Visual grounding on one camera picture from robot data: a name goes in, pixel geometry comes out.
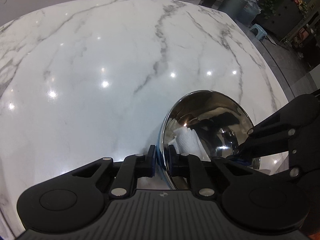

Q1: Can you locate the white paper towel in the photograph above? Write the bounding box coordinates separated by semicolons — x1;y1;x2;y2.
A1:
168;126;210;161

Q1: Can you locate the blue stainless steel bowl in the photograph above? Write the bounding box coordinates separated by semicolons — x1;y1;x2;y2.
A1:
157;90;254;189

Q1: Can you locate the light blue plastic stool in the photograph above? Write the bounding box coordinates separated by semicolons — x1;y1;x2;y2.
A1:
249;24;268;41

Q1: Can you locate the dark cabinet with vines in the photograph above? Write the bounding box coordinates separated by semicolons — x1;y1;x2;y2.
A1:
255;0;307;40

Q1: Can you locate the blue water jug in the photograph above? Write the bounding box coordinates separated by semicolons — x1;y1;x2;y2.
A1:
238;0;261;26

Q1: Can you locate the grey trash bin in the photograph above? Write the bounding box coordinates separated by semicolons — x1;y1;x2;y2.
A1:
218;0;247;20

